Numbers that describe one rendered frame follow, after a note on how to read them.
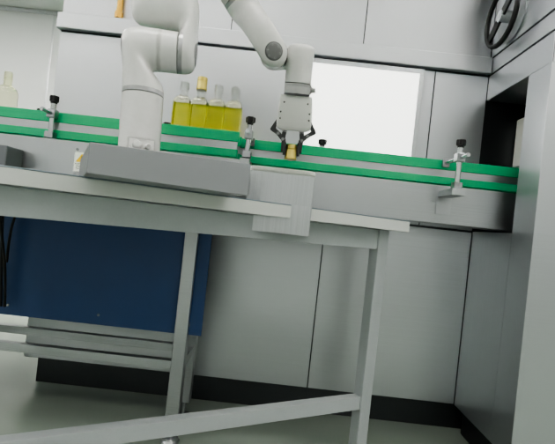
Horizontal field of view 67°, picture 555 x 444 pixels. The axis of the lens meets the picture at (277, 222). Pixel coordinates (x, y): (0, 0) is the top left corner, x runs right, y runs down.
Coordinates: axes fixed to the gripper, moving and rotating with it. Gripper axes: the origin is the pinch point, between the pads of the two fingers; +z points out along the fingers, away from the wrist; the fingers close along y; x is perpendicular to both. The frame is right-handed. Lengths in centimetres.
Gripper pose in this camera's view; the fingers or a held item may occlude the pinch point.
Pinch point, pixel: (291, 148)
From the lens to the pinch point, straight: 125.3
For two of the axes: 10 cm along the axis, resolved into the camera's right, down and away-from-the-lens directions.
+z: -0.9, 9.6, 2.6
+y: -10.0, -1.0, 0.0
